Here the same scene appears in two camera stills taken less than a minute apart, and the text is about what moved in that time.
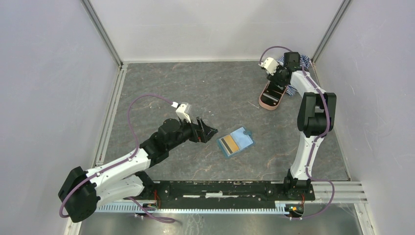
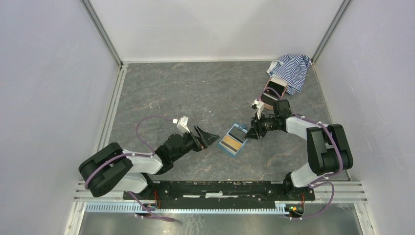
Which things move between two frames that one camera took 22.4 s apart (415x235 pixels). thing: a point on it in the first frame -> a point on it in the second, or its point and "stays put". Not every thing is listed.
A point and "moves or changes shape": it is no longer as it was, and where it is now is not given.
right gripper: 274,78 -> 257,129
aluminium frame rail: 343,193 stays put
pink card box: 270,96 stays put
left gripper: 201,132 -> 204,139
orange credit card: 229,144 moves or changes shape
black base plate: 219,194 stays put
